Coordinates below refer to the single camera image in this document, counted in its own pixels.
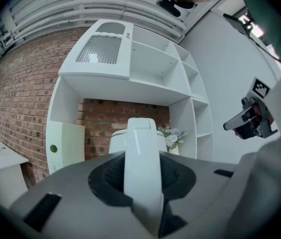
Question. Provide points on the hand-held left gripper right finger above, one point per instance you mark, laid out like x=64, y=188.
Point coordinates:
x=205, y=190

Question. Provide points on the white side table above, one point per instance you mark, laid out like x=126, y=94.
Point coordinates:
x=3, y=158

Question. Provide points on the white electric kettle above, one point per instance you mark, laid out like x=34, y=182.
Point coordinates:
x=140, y=170

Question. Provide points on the black head-worn camera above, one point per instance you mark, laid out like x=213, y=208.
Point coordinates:
x=173, y=9

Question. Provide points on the white glass-paned cabinet door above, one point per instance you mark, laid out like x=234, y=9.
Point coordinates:
x=100, y=51

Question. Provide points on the row of white ceiling pipes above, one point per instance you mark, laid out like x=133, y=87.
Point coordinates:
x=105, y=12

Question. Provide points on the person's green shirt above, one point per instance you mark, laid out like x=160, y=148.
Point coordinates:
x=267, y=14

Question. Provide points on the white vase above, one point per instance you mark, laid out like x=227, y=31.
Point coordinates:
x=174, y=150

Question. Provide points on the white desk with shelving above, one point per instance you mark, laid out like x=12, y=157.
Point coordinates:
x=155, y=83

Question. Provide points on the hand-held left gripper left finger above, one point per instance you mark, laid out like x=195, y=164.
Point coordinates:
x=68, y=195

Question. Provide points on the blue and white artificial flowers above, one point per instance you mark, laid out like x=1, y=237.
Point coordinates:
x=173, y=134

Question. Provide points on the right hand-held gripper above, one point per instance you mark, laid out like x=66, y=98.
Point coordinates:
x=260, y=87

